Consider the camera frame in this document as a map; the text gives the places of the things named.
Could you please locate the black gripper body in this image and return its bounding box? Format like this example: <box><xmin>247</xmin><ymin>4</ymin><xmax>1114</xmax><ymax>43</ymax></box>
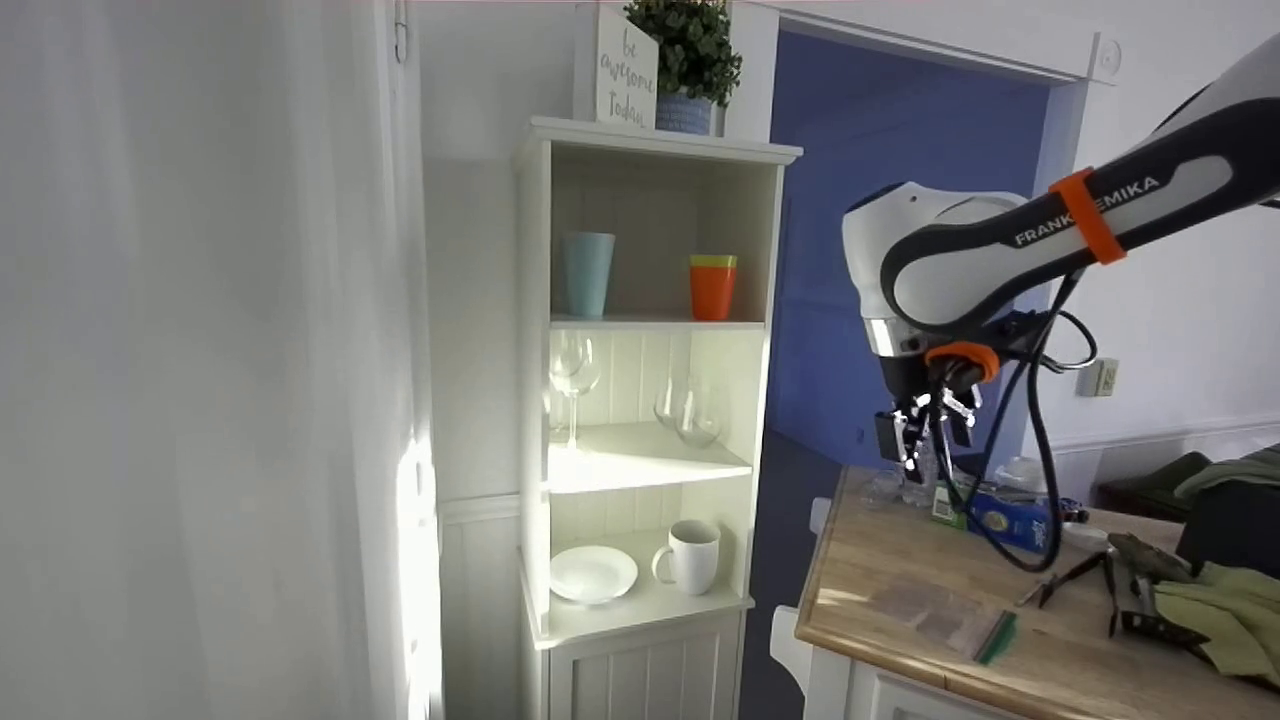
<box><xmin>874</xmin><ymin>347</ymin><xmax>996</xmax><ymax>435</ymax></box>

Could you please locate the orange plastic cup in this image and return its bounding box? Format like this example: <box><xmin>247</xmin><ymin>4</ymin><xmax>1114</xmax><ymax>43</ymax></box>
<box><xmin>688</xmin><ymin>258</ymin><xmax>739</xmax><ymax>325</ymax></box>

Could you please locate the small green box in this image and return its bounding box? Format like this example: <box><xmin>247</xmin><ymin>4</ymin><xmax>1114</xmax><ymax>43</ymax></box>
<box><xmin>929</xmin><ymin>485</ymin><xmax>971</xmax><ymax>527</ymax></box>

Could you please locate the blue cardboard box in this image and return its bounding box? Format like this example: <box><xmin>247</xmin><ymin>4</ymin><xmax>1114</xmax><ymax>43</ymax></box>
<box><xmin>969</xmin><ymin>485</ymin><xmax>1072</xmax><ymax>558</ymax></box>

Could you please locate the clear plastic sheet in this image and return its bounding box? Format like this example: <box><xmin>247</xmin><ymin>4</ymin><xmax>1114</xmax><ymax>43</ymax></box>
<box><xmin>874</xmin><ymin>572</ymin><xmax>1008</xmax><ymax>660</ymax></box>

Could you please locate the green pen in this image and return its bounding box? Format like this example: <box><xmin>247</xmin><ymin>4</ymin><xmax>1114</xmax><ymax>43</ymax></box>
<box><xmin>971</xmin><ymin>608</ymin><xmax>1026</xmax><ymax>667</ymax></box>

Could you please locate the short clear wine glass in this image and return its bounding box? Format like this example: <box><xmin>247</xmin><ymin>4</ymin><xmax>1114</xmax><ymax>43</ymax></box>
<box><xmin>648</xmin><ymin>367</ymin><xmax>734</xmax><ymax>453</ymax></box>

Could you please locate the black folded tripod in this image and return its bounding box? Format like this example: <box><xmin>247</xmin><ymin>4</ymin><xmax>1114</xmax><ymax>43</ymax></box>
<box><xmin>1035</xmin><ymin>527</ymin><xmax>1201</xmax><ymax>648</ymax></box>

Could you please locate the white ceramic mug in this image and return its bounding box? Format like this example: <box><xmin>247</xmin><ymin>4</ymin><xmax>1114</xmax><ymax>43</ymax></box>
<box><xmin>648</xmin><ymin>514</ymin><xmax>724</xmax><ymax>596</ymax></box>

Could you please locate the black bag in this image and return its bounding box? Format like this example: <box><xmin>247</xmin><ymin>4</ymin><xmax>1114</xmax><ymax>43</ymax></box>
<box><xmin>1092</xmin><ymin>442</ymin><xmax>1280</xmax><ymax>581</ymax></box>

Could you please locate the olive green cloth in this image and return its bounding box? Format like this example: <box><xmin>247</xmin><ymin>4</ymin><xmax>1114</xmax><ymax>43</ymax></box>
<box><xmin>1151</xmin><ymin>555</ymin><xmax>1280</xmax><ymax>690</ymax></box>

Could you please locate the white open shelf cabinet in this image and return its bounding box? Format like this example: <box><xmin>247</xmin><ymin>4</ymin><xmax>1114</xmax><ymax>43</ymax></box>
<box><xmin>515</xmin><ymin>113</ymin><xmax>803</xmax><ymax>720</ymax></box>

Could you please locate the white ceramic plate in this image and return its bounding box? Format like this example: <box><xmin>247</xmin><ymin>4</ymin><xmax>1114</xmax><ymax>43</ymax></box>
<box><xmin>550</xmin><ymin>543</ymin><xmax>643</xmax><ymax>608</ymax></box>

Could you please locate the tall clear wine glass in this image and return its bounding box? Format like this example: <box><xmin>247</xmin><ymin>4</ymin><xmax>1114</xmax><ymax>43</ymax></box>
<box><xmin>544</xmin><ymin>328</ymin><xmax>604</xmax><ymax>453</ymax></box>

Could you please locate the light blue plastic cup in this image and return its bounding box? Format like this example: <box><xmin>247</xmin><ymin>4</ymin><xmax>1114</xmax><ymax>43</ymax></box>
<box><xmin>551</xmin><ymin>228</ymin><xmax>622</xmax><ymax>325</ymax></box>

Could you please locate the green potted plant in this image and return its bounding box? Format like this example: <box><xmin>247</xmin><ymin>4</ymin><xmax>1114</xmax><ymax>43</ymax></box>
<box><xmin>622</xmin><ymin>0</ymin><xmax>748</xmax><ymax>138</ymax></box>

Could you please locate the white lettered sign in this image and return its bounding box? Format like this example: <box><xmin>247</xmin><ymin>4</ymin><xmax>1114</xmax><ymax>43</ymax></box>
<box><xmin>589</xmin><ymin>4</ymin><xmax>666</xmax><ymax>131</ymax></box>

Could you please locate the metal door hinge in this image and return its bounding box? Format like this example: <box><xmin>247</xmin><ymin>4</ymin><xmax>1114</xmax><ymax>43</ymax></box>
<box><xmin>390</xmin><ymin>0</ymin><xmax>418</xmax><ymax>68</ymax></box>

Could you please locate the orange cable strap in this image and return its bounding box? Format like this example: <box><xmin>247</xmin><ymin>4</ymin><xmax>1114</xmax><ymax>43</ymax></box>
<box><xmin>1049</xmin><ymin>163</ymin><xmax>1131</xmax><ymax>266</ymax></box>
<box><xmin>924</xmin><ymin>339</ymin><xmax>1004</xmax><ymax>385</ymax></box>

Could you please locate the wall outlet plate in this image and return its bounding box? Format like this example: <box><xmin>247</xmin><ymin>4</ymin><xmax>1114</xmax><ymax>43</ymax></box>
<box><xmin>1072</xmin><ymin>354</ymin><xmax>1125</xmax><ymax>405</ymax></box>

